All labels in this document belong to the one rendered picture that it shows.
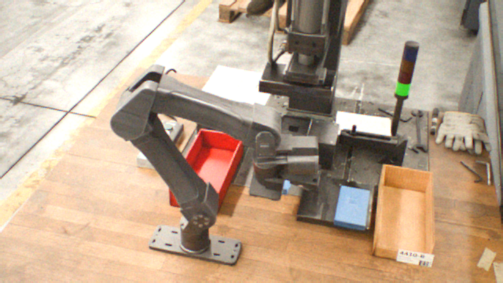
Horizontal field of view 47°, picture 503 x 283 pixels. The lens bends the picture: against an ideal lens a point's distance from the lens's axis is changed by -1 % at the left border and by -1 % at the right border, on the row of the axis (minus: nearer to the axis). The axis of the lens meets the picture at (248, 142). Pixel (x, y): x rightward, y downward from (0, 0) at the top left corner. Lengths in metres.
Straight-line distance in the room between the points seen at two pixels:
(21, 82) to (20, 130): 0.54
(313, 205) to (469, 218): 0.38
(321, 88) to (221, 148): 0.34
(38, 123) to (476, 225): 2.55
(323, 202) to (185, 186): 0.39
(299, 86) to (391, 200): 0.36
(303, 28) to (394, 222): 0.50
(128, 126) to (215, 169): 0.48
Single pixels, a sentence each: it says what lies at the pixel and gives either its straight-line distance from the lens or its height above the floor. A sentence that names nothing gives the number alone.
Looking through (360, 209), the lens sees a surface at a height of 0.92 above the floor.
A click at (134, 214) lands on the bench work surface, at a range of 1.40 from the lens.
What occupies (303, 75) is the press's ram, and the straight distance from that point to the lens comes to 1.38.
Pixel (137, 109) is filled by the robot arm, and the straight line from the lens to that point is 1.04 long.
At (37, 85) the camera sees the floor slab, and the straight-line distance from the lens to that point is 3.81.
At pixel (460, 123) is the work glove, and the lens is 1.79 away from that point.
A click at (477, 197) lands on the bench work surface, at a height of 0.90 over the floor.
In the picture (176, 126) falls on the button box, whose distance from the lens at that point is 1.62.
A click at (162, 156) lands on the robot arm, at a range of 1.12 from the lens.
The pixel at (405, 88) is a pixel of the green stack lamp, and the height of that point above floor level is 1.07.
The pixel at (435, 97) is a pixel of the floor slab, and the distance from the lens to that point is 3.76.
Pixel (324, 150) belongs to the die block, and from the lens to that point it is 1.50.
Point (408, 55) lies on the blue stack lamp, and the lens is 1.55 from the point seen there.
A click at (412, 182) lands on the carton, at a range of 1.50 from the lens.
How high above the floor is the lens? 1.85
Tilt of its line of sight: 36 degrees down
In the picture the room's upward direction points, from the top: 2 degrees clockwise
